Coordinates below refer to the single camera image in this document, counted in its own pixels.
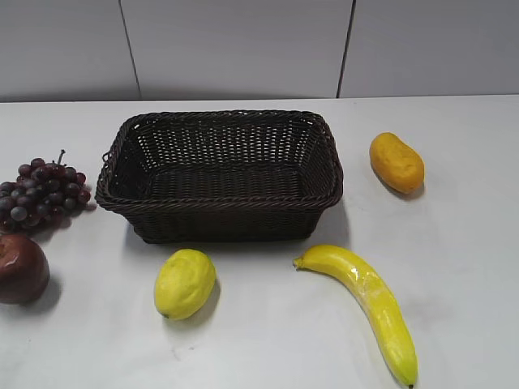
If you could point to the yellow banana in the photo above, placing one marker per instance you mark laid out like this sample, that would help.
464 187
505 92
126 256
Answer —
377 302

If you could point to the orange mango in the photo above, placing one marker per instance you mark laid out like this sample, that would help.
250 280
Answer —
398 165

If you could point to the red apple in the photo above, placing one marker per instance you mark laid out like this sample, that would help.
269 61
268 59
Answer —
24 270

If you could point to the yellow lemon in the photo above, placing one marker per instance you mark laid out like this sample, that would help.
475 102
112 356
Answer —
184 284

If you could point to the dark brown woven basket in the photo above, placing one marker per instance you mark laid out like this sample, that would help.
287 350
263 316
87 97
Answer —
222 176

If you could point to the purple grape bunch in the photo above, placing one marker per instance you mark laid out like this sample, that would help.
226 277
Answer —
44 193

